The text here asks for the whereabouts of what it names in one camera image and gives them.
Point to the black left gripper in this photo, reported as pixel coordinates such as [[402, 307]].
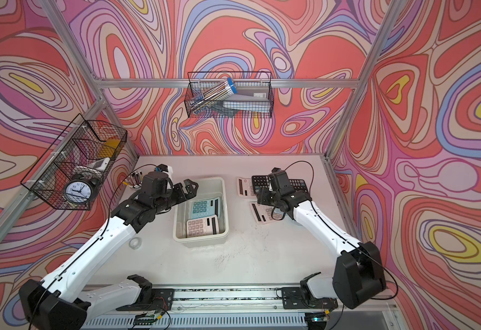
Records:
[[182, 196]]

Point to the clear tape roll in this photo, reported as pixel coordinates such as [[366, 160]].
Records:
[[135, 243]]

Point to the black calculator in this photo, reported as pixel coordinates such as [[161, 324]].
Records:
[[260, 182], [299, 185]]

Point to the pink calculator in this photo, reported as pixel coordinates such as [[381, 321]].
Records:
[[204, 226], [265, 214], [245, 187]]

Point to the black wire basket left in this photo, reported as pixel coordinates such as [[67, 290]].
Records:
[[85, 146]]

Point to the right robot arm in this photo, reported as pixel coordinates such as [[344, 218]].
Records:
[[359, 274]]

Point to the white plastic storage box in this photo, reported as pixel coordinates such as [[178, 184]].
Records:
[[210, 187]]

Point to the black calculator right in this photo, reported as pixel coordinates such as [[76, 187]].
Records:
[[299, 185]]

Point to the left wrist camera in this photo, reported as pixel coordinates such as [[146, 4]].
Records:
[[158, 181]]

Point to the white notebook in basket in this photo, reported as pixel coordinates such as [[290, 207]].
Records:
[[247, 103]]

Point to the pencil bundle in basket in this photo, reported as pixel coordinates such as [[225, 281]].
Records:
[[204, 99]]

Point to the clear pencil cup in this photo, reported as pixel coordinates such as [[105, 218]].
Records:
[[134, 180]]

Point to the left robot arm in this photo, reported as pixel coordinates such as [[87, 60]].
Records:
[[59, 301]]

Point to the black alarm clock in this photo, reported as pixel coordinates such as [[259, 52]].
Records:
[[80, 189]]

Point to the black wire basket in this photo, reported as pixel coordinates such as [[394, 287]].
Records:
[[85, 146], [248, 83]]

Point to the light blue calculator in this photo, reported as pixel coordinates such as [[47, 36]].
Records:
[[205, 208]]

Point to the black calculator left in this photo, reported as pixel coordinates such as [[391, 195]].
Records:
[[260, 182]]

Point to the black wire basket back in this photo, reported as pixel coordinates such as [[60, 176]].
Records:
[[248, 83]]

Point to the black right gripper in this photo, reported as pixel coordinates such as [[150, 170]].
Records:
[[262, 196]]

